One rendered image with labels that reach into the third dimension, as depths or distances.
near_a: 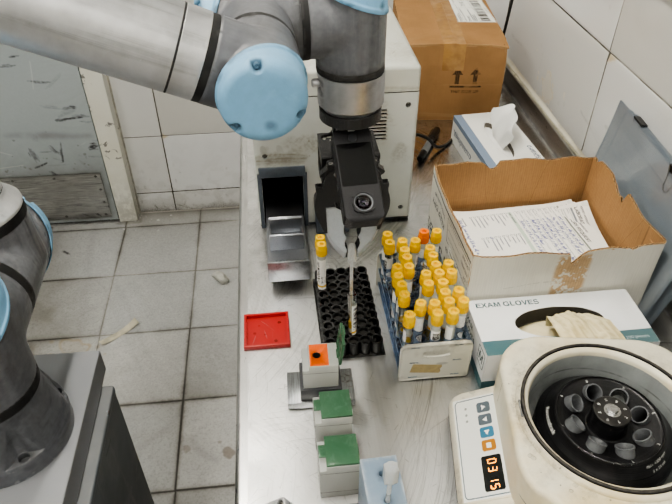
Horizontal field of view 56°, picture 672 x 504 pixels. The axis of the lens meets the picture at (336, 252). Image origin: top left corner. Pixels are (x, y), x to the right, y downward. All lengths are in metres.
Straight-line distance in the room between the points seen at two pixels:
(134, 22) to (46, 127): 2.09
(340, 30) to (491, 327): 0.46
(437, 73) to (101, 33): 1.04
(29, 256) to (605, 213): 0.87
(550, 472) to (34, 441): 0.57
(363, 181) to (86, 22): 0.33
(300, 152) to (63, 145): 1.64
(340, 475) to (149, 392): 1.37
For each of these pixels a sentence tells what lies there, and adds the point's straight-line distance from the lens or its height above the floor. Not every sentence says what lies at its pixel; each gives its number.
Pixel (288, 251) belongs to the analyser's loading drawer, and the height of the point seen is 0.91.
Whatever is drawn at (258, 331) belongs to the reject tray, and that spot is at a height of 0.88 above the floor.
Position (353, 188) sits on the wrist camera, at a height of 1.19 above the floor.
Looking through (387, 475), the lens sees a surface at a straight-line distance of 0.65.
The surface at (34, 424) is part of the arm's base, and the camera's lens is 0.82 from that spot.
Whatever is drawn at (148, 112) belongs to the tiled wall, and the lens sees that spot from 2.56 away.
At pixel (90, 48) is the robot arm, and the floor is 1.40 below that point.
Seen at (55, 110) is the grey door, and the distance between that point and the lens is 2.56.
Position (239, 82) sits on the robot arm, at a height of 1.37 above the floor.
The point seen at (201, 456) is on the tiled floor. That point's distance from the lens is 1.92.
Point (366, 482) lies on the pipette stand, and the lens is 0.71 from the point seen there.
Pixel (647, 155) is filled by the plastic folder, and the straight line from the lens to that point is 1.12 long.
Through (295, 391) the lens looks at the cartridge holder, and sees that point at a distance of 0.88.
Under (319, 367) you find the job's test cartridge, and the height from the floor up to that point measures 0.95.
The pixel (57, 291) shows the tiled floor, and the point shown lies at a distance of 2.52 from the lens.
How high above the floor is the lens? 1.58
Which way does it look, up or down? 40 degrees down
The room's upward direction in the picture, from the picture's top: straight up
